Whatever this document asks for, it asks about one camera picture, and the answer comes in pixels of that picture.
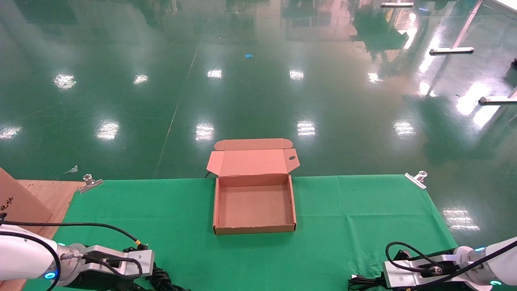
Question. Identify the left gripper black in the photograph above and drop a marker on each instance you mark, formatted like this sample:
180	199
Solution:
105	281

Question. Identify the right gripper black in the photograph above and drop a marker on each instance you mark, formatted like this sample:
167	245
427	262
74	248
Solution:
402	255

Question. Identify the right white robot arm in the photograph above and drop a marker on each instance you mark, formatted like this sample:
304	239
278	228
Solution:
499	260

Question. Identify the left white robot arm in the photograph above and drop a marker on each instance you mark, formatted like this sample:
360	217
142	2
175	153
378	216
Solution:
24	254

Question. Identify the open brown cardboard box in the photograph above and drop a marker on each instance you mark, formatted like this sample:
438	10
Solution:
254	206

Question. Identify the silver binder clip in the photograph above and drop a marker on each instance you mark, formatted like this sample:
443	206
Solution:
89	184
416	180

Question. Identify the clear plastic scrap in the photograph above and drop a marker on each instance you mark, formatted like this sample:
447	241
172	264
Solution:
71	170

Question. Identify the green table cloth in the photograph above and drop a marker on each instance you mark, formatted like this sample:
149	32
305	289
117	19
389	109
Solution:
250	258

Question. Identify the white table leg foot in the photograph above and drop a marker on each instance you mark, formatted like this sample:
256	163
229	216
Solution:
497	99

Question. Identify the white bar on floor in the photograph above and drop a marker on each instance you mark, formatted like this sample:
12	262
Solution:
396	4

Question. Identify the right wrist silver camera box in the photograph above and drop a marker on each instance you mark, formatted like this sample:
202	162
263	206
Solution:
412	275

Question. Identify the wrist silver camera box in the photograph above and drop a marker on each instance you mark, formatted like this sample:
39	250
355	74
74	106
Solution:
412	275
121	260

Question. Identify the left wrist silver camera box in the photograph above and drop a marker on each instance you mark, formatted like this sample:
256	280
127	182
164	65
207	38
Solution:
121	260

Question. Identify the white table leg with post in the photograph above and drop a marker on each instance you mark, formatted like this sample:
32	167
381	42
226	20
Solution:
451	50

